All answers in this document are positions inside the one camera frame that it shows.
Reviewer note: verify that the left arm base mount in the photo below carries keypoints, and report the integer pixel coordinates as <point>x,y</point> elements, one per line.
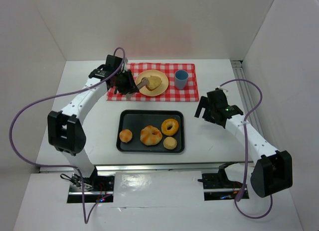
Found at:
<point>98,189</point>

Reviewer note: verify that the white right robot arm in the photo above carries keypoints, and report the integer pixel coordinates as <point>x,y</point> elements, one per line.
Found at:
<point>273,168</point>

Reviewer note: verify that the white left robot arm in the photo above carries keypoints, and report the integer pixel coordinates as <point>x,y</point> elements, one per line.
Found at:
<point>65,131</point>

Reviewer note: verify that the blue cup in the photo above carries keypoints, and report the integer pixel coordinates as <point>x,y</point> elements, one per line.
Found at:
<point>180,79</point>

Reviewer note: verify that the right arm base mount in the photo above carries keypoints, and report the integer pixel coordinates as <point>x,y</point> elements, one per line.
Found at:
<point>217,186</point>

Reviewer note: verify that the brown bread slice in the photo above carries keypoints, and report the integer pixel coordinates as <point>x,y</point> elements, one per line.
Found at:
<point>153,82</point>

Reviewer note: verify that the small round orange bun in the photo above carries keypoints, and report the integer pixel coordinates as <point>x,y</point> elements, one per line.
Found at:
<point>125,136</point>

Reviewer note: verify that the small pale round bun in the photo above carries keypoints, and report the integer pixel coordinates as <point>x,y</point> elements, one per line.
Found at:
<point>170,143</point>

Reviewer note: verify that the orange glazed donut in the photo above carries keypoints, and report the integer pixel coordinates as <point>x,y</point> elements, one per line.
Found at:
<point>169,127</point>

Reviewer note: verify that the aluminium rail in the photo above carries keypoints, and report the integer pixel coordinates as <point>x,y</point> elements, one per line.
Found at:
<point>159,167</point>

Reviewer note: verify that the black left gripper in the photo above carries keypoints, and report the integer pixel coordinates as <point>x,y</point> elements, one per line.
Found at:
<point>128,82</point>

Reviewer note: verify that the beige round plate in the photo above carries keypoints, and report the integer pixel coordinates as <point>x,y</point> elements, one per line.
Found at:
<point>159,90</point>

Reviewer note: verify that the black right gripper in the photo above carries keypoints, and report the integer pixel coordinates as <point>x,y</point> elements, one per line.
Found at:
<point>207,109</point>

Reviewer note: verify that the black baking tray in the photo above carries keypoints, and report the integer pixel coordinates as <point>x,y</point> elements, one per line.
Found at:
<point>136,120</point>

